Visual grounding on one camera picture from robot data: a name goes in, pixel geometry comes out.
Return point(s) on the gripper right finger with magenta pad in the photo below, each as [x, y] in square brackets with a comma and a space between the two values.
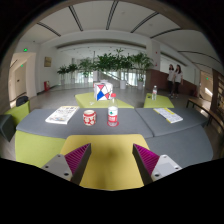
[153, 167]

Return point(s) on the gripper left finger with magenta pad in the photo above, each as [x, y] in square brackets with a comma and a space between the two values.
[71, 166]

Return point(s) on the clear bottle with red cap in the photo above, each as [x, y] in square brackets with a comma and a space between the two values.
[113, 109]

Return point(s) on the white magazine on left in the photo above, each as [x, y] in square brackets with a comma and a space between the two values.
[62, 115]

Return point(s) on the red and white mug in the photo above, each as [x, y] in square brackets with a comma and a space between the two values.
[89, 117]

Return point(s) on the yellow and white booklet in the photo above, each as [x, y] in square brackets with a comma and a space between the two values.
[169, 115]

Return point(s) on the round red coaster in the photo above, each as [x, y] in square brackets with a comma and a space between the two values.
[112, 124]

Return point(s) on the clear bottle on far table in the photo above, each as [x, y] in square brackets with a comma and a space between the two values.
[154, 93]

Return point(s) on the green chair on left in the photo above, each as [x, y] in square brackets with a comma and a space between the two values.
[18, 113]

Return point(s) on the long wooden bench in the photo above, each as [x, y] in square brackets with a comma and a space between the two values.
[200, 103]

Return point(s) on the red white blue cube box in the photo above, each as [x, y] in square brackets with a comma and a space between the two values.
[102, 91]

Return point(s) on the dark chair on left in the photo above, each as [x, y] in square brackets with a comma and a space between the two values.
[21, 100]

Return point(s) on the red fire extinguisher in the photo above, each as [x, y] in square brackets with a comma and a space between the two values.
[46, 86]

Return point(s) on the person in white shirt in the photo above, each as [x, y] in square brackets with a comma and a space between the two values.
[178, 79]
[170, 79]

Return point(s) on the wooden bookshelf on right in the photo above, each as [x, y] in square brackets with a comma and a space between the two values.
[217, 103]

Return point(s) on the row of green potted plants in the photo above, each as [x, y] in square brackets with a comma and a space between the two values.
[108, 63]

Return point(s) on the framed picture on wall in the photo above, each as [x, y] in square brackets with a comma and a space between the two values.
[47, 61]

